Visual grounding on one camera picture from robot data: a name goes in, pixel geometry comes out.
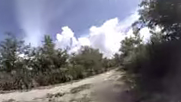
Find row of green bushes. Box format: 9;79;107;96
0;18;125;94

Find dark green bushes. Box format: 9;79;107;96
111;24;181;102

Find pale dirt path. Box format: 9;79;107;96
0;64;144;102

